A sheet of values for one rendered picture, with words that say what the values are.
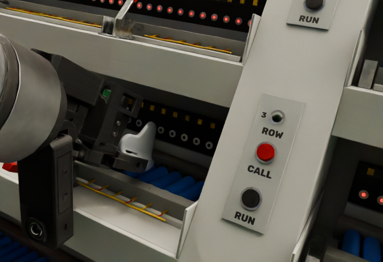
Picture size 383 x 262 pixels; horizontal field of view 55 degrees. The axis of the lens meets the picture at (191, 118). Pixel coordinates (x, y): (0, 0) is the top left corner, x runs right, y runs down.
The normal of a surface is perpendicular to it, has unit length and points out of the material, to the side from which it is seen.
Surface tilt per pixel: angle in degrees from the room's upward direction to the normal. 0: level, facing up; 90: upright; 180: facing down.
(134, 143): 90
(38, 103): 79
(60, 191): 88
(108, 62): 111
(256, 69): 90
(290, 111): 90
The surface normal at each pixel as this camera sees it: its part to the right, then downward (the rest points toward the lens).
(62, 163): 0.90, 0.23
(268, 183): -0.35, -0.25
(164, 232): 0.18, -0.96
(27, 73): 0.92, -0.22
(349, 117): -0.44, 0.11
